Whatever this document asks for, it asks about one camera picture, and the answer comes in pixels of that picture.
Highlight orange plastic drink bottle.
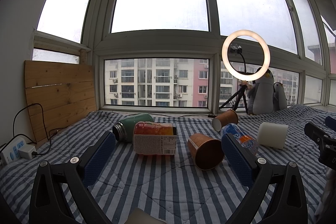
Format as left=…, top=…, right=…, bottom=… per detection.
left=133, top=122, right=177, bottom=156

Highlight far brown paper cup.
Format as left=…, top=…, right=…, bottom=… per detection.
left=212, top=110, right=239, bottom=132

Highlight small grey penguin plush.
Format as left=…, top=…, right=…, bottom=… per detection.
left=273, top=82, right=287, bottom=111

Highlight white charger plug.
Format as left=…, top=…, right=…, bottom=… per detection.
left=18, top=144, right=37, bottom=160

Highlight white power strip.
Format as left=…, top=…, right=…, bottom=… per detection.
left=1, top=136, right=26, bottom=165

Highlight large grey penguin plush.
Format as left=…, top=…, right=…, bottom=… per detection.
left=247, top=69, right=274, bottom=115

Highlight blue orange snack bag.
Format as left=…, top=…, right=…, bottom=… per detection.
left=220, top=123, right=258, bottom=156

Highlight black tripod stand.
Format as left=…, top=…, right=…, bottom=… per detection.
left=219, top=85, right=248, bottom=114

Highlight blue white striped quilt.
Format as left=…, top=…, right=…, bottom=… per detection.
left=1, top=105, right=335, bottom=223

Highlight green steel thermos bottle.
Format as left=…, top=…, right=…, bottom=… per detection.
left=112, top=113, right=154, bottom=143

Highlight wooden plank board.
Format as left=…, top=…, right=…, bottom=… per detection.
left=25, top=60, right=97, bottom=141

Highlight black power cable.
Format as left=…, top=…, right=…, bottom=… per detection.
left=12, top=103, right=66, bottom=156

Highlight white ring light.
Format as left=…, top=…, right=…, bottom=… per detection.
left=222, top=30, right=270, bottom=81

